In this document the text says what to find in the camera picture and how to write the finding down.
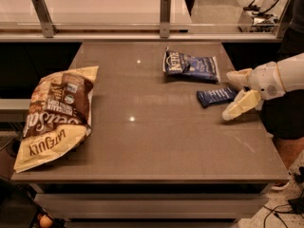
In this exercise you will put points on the metal rail bracket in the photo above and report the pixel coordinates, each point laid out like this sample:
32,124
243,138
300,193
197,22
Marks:
41,9
165,12

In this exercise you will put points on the blue rxbar blueberry bar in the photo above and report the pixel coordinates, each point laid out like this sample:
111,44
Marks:
216,96

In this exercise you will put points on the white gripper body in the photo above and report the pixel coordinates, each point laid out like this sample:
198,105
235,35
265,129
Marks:
265,81

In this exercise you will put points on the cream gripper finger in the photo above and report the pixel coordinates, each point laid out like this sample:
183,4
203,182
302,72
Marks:
244,101
240,77

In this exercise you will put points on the brown Late July chip bag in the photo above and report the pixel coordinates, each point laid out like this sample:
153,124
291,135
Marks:
59,117

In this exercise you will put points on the orange ball under table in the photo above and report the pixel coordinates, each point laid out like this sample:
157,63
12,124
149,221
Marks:
45,222

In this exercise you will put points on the right metal rail bracket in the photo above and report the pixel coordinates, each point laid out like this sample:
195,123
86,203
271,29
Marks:
165,12

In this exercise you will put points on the blue Kettle chip bag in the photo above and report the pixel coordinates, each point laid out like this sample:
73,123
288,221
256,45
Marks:
179,64

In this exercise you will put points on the left metal rail bracket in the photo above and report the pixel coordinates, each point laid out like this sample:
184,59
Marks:
41,9

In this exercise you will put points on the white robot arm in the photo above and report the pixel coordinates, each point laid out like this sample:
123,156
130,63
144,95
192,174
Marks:
291,71

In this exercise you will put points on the metal glass rail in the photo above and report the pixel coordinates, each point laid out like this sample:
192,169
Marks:
141,32

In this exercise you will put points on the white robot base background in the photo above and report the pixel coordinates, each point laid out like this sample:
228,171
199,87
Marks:
258,18

